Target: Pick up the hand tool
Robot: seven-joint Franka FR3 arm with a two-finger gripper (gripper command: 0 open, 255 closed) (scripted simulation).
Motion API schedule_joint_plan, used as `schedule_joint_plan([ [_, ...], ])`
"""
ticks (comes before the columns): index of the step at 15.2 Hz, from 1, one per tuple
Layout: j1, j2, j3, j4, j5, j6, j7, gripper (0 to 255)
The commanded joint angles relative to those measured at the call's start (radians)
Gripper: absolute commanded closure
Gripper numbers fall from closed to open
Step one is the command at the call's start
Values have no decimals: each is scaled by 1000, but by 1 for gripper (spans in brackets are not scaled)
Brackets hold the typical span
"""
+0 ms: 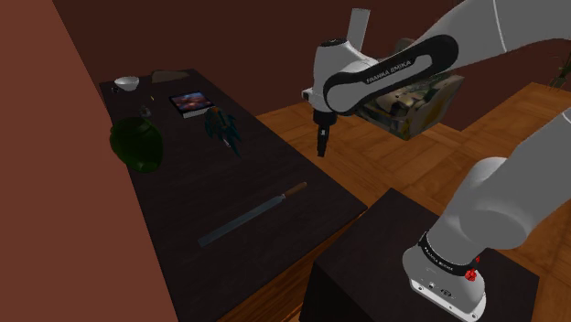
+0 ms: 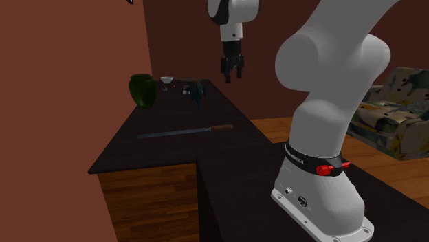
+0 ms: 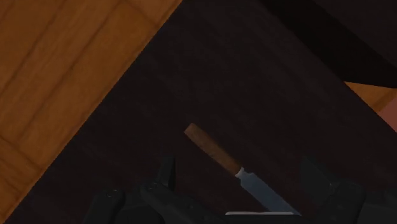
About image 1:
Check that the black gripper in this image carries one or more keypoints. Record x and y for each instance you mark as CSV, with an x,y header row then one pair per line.
x,y
323,134

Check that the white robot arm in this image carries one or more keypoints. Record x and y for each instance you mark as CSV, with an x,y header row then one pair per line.
x,y
490,209

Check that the teal toy figure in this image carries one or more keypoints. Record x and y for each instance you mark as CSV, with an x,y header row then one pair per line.
x,y
221,125

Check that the dark robot stand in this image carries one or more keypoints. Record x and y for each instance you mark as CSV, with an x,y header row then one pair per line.
x,y
370,249

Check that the dark wooden table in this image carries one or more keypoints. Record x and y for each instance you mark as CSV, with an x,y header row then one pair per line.
x,y
209,187

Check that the book with colourful cover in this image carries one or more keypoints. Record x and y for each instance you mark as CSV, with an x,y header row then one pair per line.
x,y
191,102

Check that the flat grey angular plate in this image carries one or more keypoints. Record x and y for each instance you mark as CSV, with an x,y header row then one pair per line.
x,y
167,76

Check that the small grey cup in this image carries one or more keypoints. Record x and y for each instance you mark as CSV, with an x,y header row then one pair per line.
x,y
145,111

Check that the dark green round vase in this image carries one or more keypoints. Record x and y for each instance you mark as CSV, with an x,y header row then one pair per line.
x,y
137,145

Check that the white bowl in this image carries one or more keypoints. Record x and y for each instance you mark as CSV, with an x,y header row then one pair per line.
x,y
127,82

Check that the dark green houseplant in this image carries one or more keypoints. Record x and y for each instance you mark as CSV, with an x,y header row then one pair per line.
x,y
563,71

